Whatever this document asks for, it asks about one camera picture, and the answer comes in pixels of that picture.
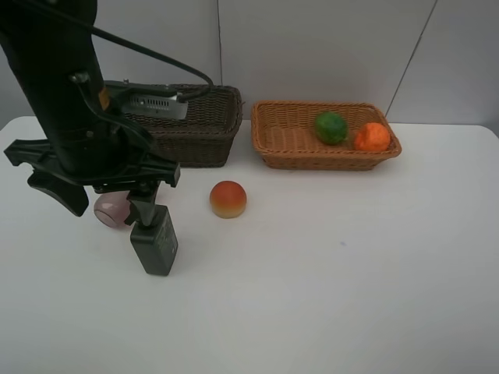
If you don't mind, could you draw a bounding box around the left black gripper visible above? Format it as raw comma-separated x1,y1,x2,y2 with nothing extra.
5,112,180,227

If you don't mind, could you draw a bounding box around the dark green pump bottle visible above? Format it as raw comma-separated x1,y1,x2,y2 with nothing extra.
126,202,179,277

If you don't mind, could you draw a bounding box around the green mango fruit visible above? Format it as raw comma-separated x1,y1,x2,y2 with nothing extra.
314,111,349,145

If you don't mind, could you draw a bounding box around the orange tangerine fruit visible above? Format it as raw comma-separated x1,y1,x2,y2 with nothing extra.
354,122,391,152

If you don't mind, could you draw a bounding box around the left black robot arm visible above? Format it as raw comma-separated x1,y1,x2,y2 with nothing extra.
1,1,179,227

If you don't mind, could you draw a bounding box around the translucent purple plastic cup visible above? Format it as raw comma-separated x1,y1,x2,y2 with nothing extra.
94,191,130,228

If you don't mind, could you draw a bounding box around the dark brown wicker basket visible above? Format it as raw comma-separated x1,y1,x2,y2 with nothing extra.
126,86,242,168

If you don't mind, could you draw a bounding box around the red yellow peach fruit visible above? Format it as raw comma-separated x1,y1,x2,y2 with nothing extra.
210,181,247,219

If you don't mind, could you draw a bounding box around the light orange wicker basket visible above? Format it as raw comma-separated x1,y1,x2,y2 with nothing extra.
251,101,402,171

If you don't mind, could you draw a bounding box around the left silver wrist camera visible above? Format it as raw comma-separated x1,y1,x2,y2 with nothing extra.
105,80,188,120

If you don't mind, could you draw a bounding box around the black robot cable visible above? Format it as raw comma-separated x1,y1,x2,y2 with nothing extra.
23,0,215,102

